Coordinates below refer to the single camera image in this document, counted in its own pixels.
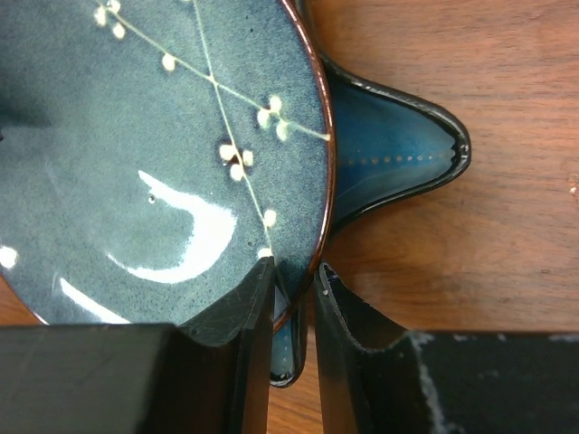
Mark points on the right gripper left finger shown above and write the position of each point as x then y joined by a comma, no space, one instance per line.
209,375

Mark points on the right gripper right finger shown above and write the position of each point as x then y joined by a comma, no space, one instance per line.
376,376

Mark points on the dark blue branch plate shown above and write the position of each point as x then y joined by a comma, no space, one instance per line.
153,151

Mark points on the dark teal bottom dish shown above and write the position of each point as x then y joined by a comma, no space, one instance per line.
345,145

